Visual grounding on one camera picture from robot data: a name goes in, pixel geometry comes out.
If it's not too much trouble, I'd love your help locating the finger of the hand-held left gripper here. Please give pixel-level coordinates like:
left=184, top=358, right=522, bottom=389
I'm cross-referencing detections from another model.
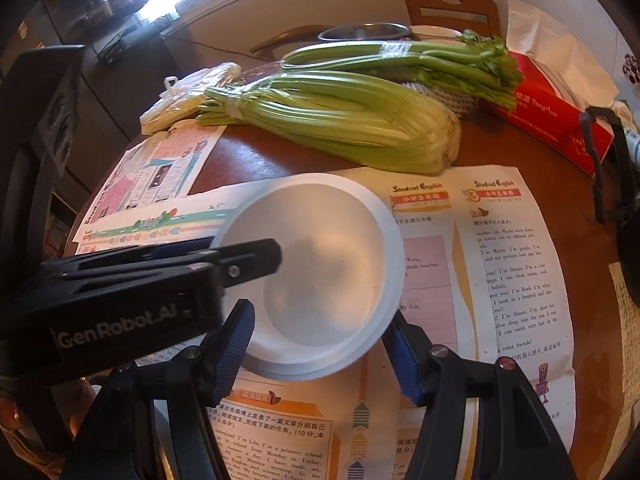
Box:
left=60, top=238, right=283, bottom=293
left=40, top=237, right=216, bottom=273

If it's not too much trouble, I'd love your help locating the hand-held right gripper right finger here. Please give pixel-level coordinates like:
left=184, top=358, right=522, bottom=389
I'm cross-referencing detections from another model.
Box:
left=382, top=312, right=576, bottom=480

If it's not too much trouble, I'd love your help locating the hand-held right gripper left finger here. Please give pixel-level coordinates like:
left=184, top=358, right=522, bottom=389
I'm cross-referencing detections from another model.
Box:
left=60, top=298, right=257, bottom=480

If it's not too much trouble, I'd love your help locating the white plastic bowl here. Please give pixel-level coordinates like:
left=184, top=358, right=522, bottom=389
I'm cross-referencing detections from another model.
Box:
left=209, top=172, right=407, bottom=380

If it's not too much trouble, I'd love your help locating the person's left hand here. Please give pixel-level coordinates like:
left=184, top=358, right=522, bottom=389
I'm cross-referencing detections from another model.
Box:
left=0, top=382, right=103, bottom=461

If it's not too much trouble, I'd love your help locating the pink printed newspaper sheet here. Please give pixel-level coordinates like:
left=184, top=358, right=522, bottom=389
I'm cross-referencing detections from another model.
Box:
left=72, top=122, right=228, bottom=241

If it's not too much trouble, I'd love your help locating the newspaper sheet with orange headers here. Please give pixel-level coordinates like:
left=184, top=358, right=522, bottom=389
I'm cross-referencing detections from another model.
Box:
left=135, top=165, right=577, bottom=480

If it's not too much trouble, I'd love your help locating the clear bag of yellow food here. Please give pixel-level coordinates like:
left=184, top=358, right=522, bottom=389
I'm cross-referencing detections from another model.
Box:
left=140, top=62, right=242, bottom=134

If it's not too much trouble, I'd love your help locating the thick celery bunch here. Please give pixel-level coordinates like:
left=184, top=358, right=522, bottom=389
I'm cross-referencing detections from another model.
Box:
left=195, top=71, right=462, bottom=168

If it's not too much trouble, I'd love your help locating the black countertop device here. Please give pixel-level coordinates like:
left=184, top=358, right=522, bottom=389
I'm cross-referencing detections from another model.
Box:
left=97, top=30, right=134, bottom=66

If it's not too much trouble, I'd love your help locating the handwritten paper sheet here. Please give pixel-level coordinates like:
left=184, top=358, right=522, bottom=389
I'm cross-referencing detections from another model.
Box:
left=607, top=260, right=640, bottom=368

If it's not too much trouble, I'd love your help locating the stainless steel basin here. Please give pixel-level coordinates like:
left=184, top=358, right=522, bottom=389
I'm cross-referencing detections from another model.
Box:
left=317, top=22, right=414, bottom=44

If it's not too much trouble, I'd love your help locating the white foam fruit net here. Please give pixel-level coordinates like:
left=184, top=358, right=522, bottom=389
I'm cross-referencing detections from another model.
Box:
left=400, top=80, right=479, bottom=117

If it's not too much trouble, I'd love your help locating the leafy celery bunch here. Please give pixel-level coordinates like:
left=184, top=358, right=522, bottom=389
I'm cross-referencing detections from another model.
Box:
left=280, top=29, right=524, bottom=111

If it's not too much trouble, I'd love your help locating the red tissue box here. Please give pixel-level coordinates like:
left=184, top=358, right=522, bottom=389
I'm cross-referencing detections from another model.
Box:
left=477, top=52, right=616, bottom=177

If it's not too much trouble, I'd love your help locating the white plate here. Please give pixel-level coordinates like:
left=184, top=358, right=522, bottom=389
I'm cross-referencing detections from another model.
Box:
left=410, top=25, right=466, bottom=42

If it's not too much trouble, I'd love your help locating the white power strip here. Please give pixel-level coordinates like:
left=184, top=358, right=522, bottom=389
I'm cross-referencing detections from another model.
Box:
left=614, top=101, right=640, bottom=166

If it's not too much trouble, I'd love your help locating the brown slatted wooden chair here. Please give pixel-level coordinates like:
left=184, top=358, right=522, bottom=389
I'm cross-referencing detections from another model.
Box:
left=402, top=0, right=501, bottom=37

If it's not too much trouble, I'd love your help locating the white plastic bag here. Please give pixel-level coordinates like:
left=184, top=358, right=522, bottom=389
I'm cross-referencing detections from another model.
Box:
left=505, top=0, right=623, bottom=111

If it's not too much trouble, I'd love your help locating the black strap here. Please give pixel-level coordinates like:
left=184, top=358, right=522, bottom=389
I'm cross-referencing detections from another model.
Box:
left=579, top=105, right=633, bottom=224

